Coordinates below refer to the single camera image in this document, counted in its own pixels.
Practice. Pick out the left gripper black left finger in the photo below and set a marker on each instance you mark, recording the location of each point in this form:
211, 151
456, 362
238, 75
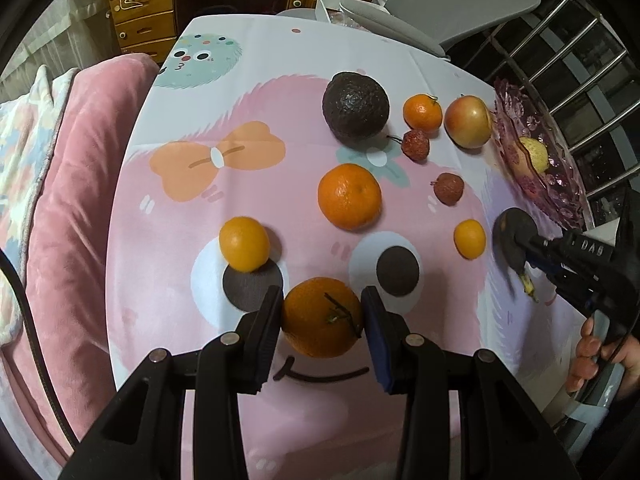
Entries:
139, 433

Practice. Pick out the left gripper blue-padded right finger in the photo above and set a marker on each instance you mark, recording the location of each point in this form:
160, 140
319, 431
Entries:
503, 435

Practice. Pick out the small orange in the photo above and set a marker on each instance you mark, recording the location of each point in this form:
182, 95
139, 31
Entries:
470, 239
244, 243

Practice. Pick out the red lychee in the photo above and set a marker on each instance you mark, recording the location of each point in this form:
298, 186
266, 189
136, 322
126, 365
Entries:
448, 188
414, 144

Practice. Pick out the red-yellow apple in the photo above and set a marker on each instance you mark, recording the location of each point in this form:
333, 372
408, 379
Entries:
468, 122

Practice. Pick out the large orange with stem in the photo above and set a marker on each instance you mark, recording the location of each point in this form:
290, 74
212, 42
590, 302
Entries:
321, 318

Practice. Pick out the medium orange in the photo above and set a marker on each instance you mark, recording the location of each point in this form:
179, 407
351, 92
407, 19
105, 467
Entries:
350, 197

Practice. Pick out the dark avocado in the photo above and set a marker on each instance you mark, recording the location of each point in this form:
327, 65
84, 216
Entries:
355, 107

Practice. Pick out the right hand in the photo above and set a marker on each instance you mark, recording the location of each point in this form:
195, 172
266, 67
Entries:
589, 348

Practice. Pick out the purple glass fruit plate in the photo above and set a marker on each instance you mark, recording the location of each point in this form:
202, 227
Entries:
558, 193

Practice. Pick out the yellow pear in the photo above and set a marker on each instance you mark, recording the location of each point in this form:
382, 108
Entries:
537, 154

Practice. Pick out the metal window bars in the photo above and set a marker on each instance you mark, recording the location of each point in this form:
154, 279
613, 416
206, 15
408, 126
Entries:
567, 55

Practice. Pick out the small tangerine near apple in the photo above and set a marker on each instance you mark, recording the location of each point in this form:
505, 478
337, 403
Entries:
422, 112

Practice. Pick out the cartoon monster tablecloth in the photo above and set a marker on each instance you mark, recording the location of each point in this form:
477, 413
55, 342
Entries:
233, 127

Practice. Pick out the pink velvet cushion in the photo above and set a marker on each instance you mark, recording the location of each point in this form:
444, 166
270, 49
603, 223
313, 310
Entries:
66, 259

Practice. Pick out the grey office chair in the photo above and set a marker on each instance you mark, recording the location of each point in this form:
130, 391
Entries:
432, 26

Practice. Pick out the pastel patterned blanket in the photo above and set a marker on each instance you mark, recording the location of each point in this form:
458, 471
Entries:
29, 131

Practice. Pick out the white box tray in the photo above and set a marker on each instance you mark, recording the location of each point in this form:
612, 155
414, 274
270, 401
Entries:
331, 11

